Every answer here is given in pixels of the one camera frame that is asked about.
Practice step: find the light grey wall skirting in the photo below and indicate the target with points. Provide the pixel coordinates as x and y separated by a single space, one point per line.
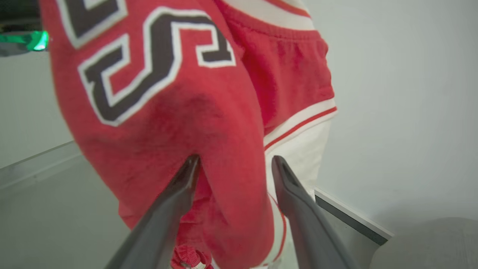
33 164

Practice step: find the red and white jersey garment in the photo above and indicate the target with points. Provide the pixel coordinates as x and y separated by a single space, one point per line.
168 130

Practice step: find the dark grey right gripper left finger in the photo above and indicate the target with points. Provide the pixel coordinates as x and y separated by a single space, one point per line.
160 224

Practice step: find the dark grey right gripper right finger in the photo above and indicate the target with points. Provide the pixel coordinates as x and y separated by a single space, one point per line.
310 228

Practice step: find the white and black wall baseboard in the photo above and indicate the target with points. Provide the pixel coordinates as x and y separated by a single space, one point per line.
354 220

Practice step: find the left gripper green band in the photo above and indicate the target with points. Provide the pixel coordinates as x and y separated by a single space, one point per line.
37 40

